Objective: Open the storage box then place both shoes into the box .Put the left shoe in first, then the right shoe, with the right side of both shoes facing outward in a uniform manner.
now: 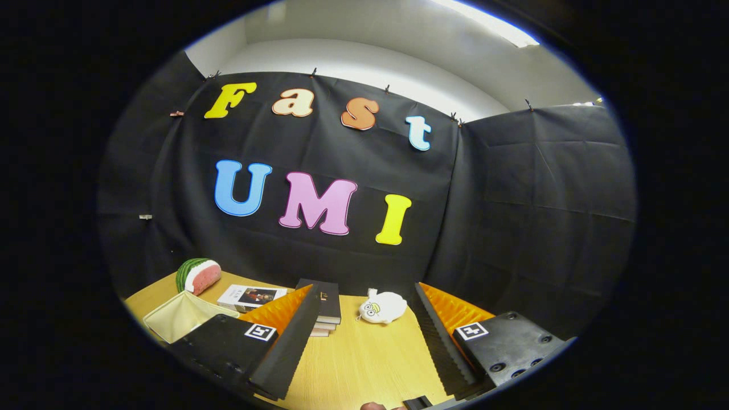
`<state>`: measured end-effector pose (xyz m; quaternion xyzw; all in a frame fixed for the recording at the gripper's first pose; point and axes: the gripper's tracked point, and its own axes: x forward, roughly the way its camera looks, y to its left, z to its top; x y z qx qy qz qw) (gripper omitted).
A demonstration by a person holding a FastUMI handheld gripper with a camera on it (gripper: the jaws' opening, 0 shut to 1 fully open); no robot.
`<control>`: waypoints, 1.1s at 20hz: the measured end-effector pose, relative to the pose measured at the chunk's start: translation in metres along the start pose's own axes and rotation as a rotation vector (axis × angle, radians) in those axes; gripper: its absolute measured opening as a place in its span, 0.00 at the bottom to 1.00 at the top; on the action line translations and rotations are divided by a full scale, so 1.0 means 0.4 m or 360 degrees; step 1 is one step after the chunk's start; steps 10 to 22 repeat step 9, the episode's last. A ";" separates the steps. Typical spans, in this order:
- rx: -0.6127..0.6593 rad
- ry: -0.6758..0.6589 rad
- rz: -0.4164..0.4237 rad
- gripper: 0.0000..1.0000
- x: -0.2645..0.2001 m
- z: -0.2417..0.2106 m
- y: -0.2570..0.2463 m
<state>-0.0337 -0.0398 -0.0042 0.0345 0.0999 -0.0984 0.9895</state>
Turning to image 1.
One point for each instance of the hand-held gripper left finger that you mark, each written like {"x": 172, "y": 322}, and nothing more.
{"x": 296, "y": 341}

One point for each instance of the reddish brown book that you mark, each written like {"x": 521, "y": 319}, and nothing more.
{"x": 320, "y": 332}

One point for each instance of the dark book with pale pages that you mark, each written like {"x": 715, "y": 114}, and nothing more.
{"x": 327, "y": 326}

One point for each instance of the small ceiling light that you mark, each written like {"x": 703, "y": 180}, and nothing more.
{"x": 586, "y": 102}

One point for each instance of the white plush toy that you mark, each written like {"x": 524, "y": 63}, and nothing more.
{"x": 384, "y": 307}

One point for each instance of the watermelon slice toy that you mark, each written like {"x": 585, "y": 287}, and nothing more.
{"x": 196, "y": 276}

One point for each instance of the white book with portrait cover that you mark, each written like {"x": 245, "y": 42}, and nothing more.
{"x": 250, "y": 297}

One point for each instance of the black hardcover book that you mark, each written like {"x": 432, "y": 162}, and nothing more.
{"x": 329, "y": 299}

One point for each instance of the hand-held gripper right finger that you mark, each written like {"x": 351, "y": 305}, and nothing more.
{"x": 441, "y": 344}

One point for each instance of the beige fabric storage box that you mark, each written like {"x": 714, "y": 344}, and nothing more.
{"x": 179, "y": 316}

